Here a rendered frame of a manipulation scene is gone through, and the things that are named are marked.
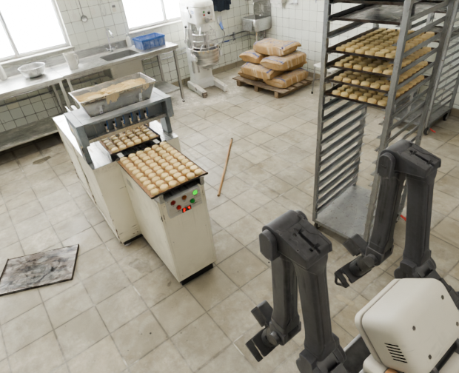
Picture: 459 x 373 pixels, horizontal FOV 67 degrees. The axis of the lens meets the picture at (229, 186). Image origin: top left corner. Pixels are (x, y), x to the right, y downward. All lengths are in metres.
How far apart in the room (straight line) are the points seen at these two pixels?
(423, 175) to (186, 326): 1.96
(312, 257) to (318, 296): 0.12
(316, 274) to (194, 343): 1.82
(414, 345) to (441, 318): 0.11
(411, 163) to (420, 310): 0.35
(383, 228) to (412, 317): 0.33
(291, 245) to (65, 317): 2.40
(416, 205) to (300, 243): 0.44
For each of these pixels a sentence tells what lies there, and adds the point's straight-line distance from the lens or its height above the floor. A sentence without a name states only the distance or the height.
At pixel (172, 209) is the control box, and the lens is 2.23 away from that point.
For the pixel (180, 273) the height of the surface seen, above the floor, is 0.17.
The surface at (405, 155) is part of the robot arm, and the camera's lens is 1.01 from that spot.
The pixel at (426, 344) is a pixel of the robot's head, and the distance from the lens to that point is 0.97.
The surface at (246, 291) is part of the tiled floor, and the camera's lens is 2.68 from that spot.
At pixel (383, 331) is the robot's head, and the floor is 1.35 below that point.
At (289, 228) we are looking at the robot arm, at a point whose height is 1.62.
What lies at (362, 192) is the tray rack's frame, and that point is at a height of 0.15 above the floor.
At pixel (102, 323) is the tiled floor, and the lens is 2.79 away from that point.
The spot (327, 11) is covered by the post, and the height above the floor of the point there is 1.72.
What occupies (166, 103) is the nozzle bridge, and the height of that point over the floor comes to 1.13.
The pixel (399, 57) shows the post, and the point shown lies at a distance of 2.13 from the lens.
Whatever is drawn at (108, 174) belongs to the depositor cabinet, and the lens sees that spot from 2.78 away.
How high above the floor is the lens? 2.12
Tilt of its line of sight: 36 degrees down
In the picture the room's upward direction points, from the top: 7 degrees counter-clockwise
